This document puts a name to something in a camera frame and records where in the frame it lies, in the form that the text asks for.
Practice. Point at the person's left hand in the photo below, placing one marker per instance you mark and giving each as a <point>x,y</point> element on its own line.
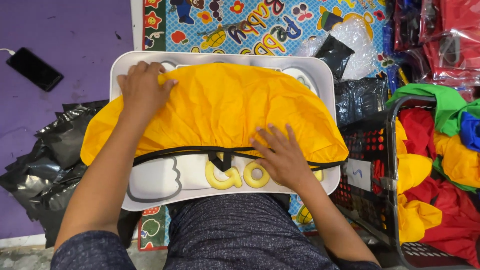
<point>142,92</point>

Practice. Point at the person's right hand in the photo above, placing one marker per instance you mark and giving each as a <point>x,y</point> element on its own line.
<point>287,165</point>

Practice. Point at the white paper label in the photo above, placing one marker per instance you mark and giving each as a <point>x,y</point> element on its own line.
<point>358,174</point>

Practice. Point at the black plastic basket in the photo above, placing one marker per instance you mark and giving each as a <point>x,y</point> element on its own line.
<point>365,150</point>

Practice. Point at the person's dark blue clothing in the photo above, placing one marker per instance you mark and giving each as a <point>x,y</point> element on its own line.
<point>240,236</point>

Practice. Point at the white lap tray yellow letters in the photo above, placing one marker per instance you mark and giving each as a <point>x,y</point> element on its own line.
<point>187,176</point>

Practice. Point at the black plastic bag sheet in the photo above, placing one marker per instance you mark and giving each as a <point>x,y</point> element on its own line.
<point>360,99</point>

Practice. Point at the purple floor mat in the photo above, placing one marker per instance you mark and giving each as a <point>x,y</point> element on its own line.
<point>63,30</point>

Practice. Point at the black smartphone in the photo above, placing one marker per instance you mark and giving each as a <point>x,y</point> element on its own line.
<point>34,69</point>

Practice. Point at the heap of black plastic bags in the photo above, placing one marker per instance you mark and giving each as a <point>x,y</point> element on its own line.
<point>52,165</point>

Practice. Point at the small black plastic packet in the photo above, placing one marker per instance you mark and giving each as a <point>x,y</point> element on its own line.
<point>333,54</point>

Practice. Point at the colourful cartoon play mat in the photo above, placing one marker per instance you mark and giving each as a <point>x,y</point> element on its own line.
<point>258,22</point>

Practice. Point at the clear bubble wrap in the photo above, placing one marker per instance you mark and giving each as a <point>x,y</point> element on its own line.
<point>358,43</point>

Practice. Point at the heap of coloured fabric covers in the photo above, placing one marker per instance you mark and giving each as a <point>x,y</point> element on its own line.
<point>438,180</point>

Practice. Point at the stack of clear-wrapped red packets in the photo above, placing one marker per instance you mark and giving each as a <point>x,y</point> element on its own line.
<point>442,33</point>

